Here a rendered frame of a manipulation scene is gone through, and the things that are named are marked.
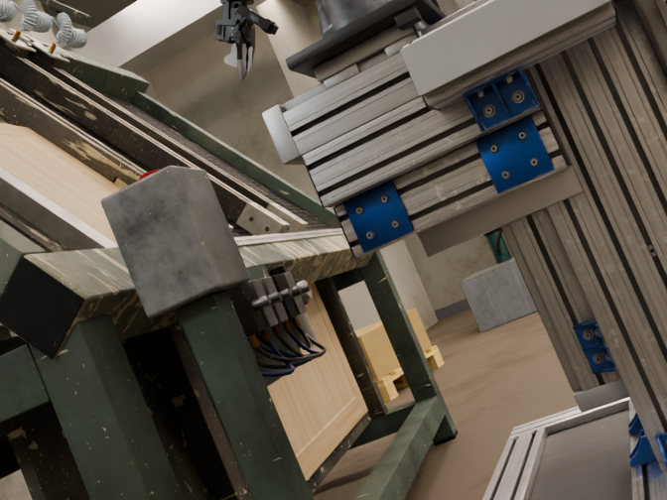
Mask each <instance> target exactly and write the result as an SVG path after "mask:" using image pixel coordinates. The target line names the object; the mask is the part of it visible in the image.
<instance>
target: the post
mask: <svg viewBox="0 0 667 500"><path fill-rule="evenodd" d="M177 313H178V315H179V318H180V320H181V322H182V325H183V327H184V330H185V332H186V335H187V337H188V340H189V342H190V344H191V347H192V349H193V352H194V354H195V357H196V359H197V361H198V364H199V366H200V370H201V373H202V375H203V377H204V380H205V382H206V385H207V387H208V389H209V391H210V394H211V396H212V398H213V401H214V403H215V406H216V408H217V411H218V413H219V415H220V418H221V420H222V423H223V425H224V428H225V430H226V433H227V435H228V437H229V440H230V442H231V445H232V447H233V450H234V452H235V454H236V457H237V459H238V462H239V464H240V467H241V469H242V472H243V474H244V476H245V479H246V481H247V484H248V486H249V489H250V491H251V493H252V496H253V498H254V500H314V498H313V495H312V493H311V491H310V488H309V486H308V483H307V481H306V479H305V476H304V474H303V471H302V469H301V467H300V464H299V462H298V459H297V457H296V455H295V453H294V451H293V448H292V446H291V443H290V441H289V439H288V436H287V434H286V431H285V429H284V427H283V424H282V422H281V419H280V417H279V415H278V412H277V410H276V407H275V405H274V402H273V400H272V398H271V395H270V393H269V390H268V388H267V386H266V383H265V381H264V378H263V376H262V374H261V371H260V369H259V366H258V364H257V361H256V359H255V357H254V354H253V352H252V349H251V347H250V345H249V342H248V340H247V337H246V335H245V333H244V330H243V328H242V325H241V323H240V320H239V318H238V316H237V313H236V311H235V308H234V306H233V304H232V301H231V299H230V296H229V294H228V292H227V291H221V292H217V293H213V294H209V295H207V296H205V297H203V298H200V299H198V300H196V301H194V302H191V303H189V304H187V305H185V306H182V307H180V308H178V309H177Z"/></svg>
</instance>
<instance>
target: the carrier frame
mask: <svg viewBox="0 0 667 500"><path fill-rule="evenodd" d="M362 281H364V282H365V285H366V287H367V289H368V292H369V293H370V295H371V298H372V300H373V303H374V305H375V307H376V310H377V312H378V314H379V317H380V319H381V321H382V324H383V326H384V328H385V331H386V333H387V335H388V338H389V340H390V343H391V345H392V347H393V350H394V352H395V354H396V357H397V359H398V361H399V364H400V366H401V368H402V371H403V373H404V375H405V378H406V380H407V382H408V385H409V387H410V390H411V392H412V394H413V397H414V399H415V400H414V401H411V402H409V403H406V404H404V405H401V406H398V407H396V408H393V409H390V410H388V409H387V407H386V405H385V402H384V400H383V398H382V395H381V393H380V391H379V388H378V386H377V383H376V381H375V379H374V376H373V374H372V372H371V369H370V367H369V365H368V362H367V360H366V357H365V355H364V353H363V350H362V348H361V346H360V343H359V341H358V339H357V336H356V334H355V331H354V329H353V327H352V324H351V322H350V320H349V317H348V315H347V313H346V310H345V308H344V305H343V303H342V301H341V298H340V296H339V294H338V291H341V290H343V289H345V288H348V287H350V286H352V285H355V284H357V283H359V282H362ZM315 285H316V287H317V289H318V292H319V294H320V296H321V299H322V301H323V304H324V306H325V308H326V311H327V313H328V315H329V318H330V320H331V323H332V325H333V329H334V331H335V333H336V336H337V338H338V341H339V343H340V345H341V348H342V350H343V352H344V355H345V357H346V359H347V362H348V364H349V367H350V369H351V371H352V374H353V376H354V378H355V381H356V383H357V386H358V388H359V390H360V393H361V395H362V397H363V400H364V402H365V405H366V407H367V409H368V411H367V412H366V414H365V415H364V416H363V417H362V418H361V419H360V420H359V422H358V423H357V424H356V425H355V426H354V427H353V428H352V430H351V431H350V432H349V433H348V434H347V435H346V436H345V438H344V439H343V440H342V441H341V442H340V443H339V445H338V446H337V447H336V448H335V449H334V450H333V452H332V453H331V454H330V455H329V456H328V457H327V458H326V460H325V461H324V462H323V463H322V464H321V465H320V466H319V468H318V469H317V470H316V471H315V472H314V473H313V474H312V476H311V477H310V478H309V479H308V480H307V483H308V486H309V488H310V491H311V493H312V494H313V493H314V491H315V490H316V489H317V488H318V486H319V485H320V484H321V483H322V481H323V480H324V479H325V478H326V477H327V475H328V474H329V473H330V472H331V470H332V469H333V468H334V466H335V465H336V464H337V463H338V462H339V460H340V459H341V458H342V457H343V455H344V454H345V453H346V452H347V451H348V450H350V449H352V448H355V447H358V446H361V445H363V444H366V443H369V442H371V441H374V440H377V439H379V438H384V437H387V436H389V435H392V434H395V433H397V432H398V433H397V434H396V436H395V437H394V439H393V440H392V442H391V443H390V444H389V445H388V447H387V449H386V450H385V452H384V453H383V455H382V456H381V458H380V459H379V461H378V462H377V464H376V465H375V467H374V468H373V470H372V472H371V473H370V475H369V476H368V478H367V479H366V481H365V482H364V484H363V485H362V487H361V488H360V490H359V491H358V493H357V494H356V496H355V498H354V499H353V500H404V499H405V497H406V495H407V493H408V491H409V489H410V487H411V485H412V482H413V480H414V478H415V476H416V474H417V472H418V470H419V468H420V466H421V464H422V461H423V459H424V457H425V455H426V453H427V451H428V449H429V447H430V445H431V443H432V441H433V443H434V445H438V444H441V443H444V442H446V441H449V440H452V439H455V438H456V436H457V434H458V431H457V429H456V427H455V424H454V422H453V420H452V417H451V415H450V412H449V410H448V408H447V405H446V403H445V401H444V398H443V396H442V394H441V391H440V389H439V387H438V384H437V382H436V380H435V377H434V375H433V373H432V370H431V368H430V366H429V363H428V361H427V359H426V356H425V354H424V352H423V349H422V347H421V345H420V342H419V340H418V338H417V335H416V333H415V331H414V328H413V326H412V324H411V321H410V319H409V317H408V315H407V313H406V311H405V308H404V306H403V304H402V301H401V299H400V297H399V294H398V292H397V290H396V287H395V285H394V283H393V280H392V278H391V275H390V273H389V271H388V268H387V266H386V264H385V261H384V259H383V257H382V254H381V252H380V250H378V251H376V252H374V253H373V255H372V257H371V258H370V260H369V262H368V263H367V265H366V266H363V267H360V268H356V269H353V270H350V271H347V272H343V273H340V274H337V275H334V276H331V277H327V278H324V279H321V280H318V281H315ZM20 469H21V471H22V474H23V476H24V479H25V481H26V484H27V486H28V489H29V492H30V494H31V497H32V499H33V500H254V498H253V496H252V493H251V491H250V489H249V486H248V484H247V481H246V479H245V476H244V474H243V472H242V469H241V467H240V464H239V462H238V459H237V457H236V454H235V452H234V450H233V447H232V445H231V442H230V440H229V437H228V435H227V433H226V430H225V428H224V425H223V423H222V420H221V418H220V417H218V416H217V413H216V411H215V409H214V406H213V404H212V401H211V399H210V396H209V394H208V392H207V389H206V387H205V384H204V382H203V379H202V377H201V375H200V372H199V369H198V367H197V364H196V362H195V359H194V357H193V355H192V352H191V350H190V347H189V345H188V342H187V340H186V337H185V335H184V333H183V330H182V328H181V325H180V324H179V323H177V324H174V325H170V326H167V327H164V328H161V329H157V330H154V331H151V332H148V333H144V334H141V335H138V336H135V337H131V338H128V339H125V340H122V341H120V338H119V336H118V333H117V331H116V328H115V326H114V323H113V321H112V318H111V316H110V314H105V315H101V316H97V317H92V318H88V319H84V320H80V321H78V322H77V323H76V324H75V325H74V326H73V327H72V329H71V331H70V333H69V335H68V337H67V339H66V341H65V343H64V345H63V347H62V349H61V351H60V353H59V355H58V356H57V358H56V360H52V359H51V358H49V357H48V356H47V355H45V354H44V353H42V352H41V351H40V350H38V349H37V348H35V347H34V346H33V345H31V344H29V343H28V342H26V341H25V340H24V339H22V338H21V337H19V336H14V337H10V338H6V339H2V340H0V479H2V478H4V477H6V476H8V475H10V474H12V473H14V472H16V471H18V470H20Z"/></svg>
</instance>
